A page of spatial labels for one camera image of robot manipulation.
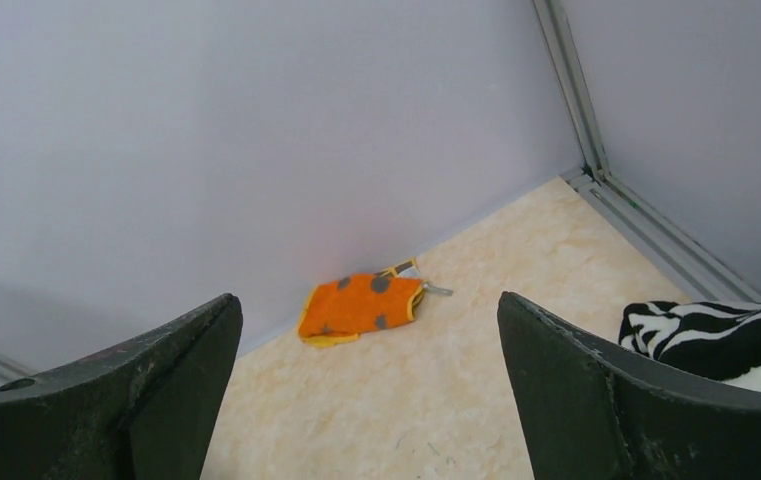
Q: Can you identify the zebra striped cloth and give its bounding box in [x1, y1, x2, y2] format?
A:
[618, 301, 761, 392]

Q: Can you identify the orange spotted cloth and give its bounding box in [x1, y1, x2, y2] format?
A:
[296, 258, 453, 348]

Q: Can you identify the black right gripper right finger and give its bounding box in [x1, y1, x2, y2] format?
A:
[497, 292, 761, 479]

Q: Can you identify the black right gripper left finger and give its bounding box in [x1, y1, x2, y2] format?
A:
[0, 294, 243, 479]

